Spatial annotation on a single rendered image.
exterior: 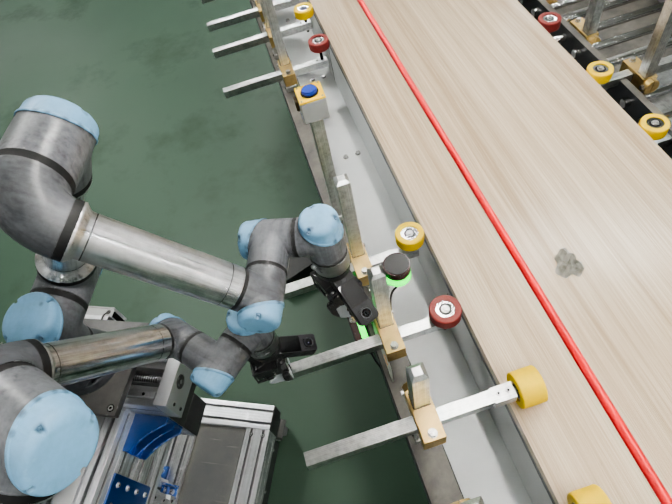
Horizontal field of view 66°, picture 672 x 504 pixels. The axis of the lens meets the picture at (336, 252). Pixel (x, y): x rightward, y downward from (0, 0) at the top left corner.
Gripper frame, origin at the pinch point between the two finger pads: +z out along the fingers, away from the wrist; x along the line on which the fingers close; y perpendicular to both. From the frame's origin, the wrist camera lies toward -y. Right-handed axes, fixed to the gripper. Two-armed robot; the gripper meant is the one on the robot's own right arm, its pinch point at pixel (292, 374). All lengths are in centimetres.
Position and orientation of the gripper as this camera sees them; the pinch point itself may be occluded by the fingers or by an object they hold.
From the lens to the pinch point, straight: 136.4
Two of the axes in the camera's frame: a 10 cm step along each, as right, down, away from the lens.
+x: 2.7, 7.7, -5.8
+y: -9.5, 3.1, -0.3
